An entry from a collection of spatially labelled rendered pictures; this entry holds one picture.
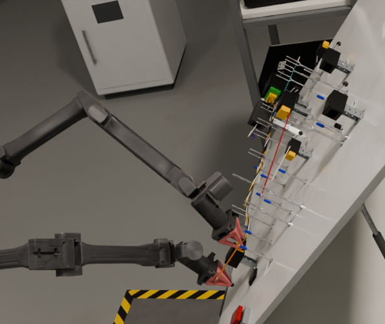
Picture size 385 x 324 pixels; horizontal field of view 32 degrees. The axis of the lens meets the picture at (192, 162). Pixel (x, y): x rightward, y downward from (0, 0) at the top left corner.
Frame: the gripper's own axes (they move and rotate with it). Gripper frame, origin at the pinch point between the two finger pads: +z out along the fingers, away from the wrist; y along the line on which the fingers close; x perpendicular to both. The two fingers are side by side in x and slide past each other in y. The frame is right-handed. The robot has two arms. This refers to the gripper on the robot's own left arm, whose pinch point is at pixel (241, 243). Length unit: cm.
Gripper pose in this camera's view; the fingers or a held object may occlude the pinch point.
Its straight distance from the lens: 199.2
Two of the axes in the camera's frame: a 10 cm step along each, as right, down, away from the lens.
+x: -7.4, 5.4, 4.1
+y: 1.4, -4.6, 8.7
